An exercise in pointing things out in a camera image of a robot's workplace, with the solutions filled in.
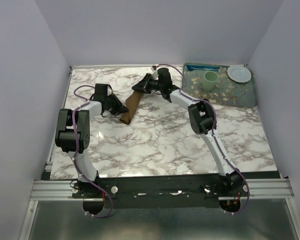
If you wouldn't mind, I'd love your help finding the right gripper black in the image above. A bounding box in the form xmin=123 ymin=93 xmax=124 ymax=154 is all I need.
xmin=130 ymin=74 xmax=163 ymax=96

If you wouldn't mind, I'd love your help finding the brown cloth napkin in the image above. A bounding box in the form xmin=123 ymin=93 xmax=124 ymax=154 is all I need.
xmin=120 ymin=91 xmax=144 ymax=125

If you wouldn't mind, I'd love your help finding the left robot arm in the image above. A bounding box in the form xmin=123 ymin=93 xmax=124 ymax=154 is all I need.
xmin=55 ymin=83 xmax=129 ymax=198

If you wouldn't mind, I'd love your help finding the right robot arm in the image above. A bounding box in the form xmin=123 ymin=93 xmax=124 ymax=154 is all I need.
xmin=132 ymin=67 xmax=244 ymax=196

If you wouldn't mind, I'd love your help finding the blue plastic utensil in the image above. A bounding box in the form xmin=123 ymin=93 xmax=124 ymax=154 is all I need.
xmin=186 ymin=64 xmax=220 ymax=72

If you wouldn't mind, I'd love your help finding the light green cup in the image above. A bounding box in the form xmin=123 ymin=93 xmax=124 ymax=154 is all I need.
xmin=202 ymin=71 xmax=219 ymax=92

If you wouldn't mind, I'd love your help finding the floral blue serving tray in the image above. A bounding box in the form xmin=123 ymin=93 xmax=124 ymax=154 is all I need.
xmin=183 ymin=62 xmax=258 ymax=108

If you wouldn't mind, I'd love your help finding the small white plate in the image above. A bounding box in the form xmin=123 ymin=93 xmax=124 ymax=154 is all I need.
xmin=227 ymin=65 xmax=252 ymax=83

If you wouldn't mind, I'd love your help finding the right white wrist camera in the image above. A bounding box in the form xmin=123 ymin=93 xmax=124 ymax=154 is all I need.
xmin=151 ymin=64 xmax=160 ymax=79

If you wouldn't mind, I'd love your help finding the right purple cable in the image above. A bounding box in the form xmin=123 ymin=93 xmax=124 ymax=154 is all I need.
xmin=151 ymin=63 xmax=250 ymax=216

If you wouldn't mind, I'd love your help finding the purple cable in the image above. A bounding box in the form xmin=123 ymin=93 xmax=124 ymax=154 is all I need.
xmin=72 ymin=85 xmax=115 ymax=219
xmin=151 ymin=63 xmax=250 ymax=216

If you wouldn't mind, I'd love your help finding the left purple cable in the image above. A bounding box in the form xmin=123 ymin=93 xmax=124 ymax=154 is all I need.
xmin=72 ymin=85 xmax=115 ymax=219

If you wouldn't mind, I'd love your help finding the black mounting base rail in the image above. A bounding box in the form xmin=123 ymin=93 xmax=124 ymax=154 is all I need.
xmin=41 ymin=170 xmax=282 ymax=210

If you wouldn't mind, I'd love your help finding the aluminium extrusion frame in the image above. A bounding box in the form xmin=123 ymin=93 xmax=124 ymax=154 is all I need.
xmin=19 ymin=178 xmax=300 ymax=240

